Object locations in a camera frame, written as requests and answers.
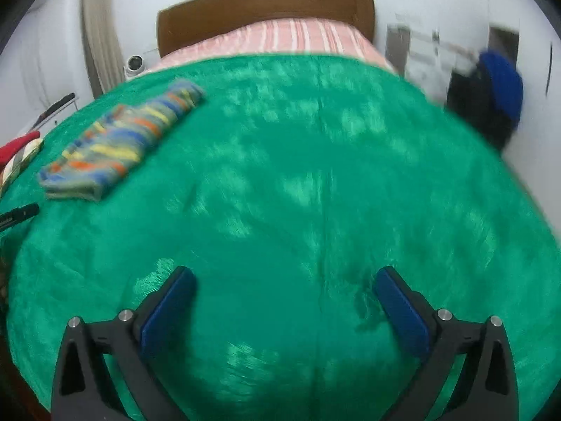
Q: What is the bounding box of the brown wooden headboard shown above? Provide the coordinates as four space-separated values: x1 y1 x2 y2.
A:
157 0 375 59

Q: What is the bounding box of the white desk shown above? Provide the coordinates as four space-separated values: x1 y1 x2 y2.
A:
386 24 483 97

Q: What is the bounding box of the striped knit small garment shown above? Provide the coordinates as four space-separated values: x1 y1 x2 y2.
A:
39 78 207 202

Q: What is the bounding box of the blue jacket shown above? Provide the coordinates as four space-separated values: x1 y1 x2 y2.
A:
479 50 524 129

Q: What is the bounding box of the green fuzzy blanket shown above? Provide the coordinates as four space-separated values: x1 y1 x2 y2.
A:
4 53 561 421

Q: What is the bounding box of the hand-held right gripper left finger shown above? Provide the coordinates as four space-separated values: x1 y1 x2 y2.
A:
50 265 198 421

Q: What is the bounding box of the black rod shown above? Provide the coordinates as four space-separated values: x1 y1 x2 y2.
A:
37 93 76 124

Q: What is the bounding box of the white wardrobe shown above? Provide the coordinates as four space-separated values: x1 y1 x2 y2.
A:
519 0 561 211

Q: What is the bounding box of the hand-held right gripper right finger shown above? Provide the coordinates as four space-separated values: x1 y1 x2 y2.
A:
372 265 520 421

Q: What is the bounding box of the pink striped bed sheet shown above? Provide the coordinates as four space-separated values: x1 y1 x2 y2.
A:
147 16 397 73

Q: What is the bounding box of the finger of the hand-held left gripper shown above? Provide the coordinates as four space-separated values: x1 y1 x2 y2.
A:
0 203 40 231

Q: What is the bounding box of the beige curtain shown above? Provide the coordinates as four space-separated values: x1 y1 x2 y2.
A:
81 0 124 97

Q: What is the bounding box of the red cloth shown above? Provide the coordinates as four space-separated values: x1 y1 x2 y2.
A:
0 131 41 164

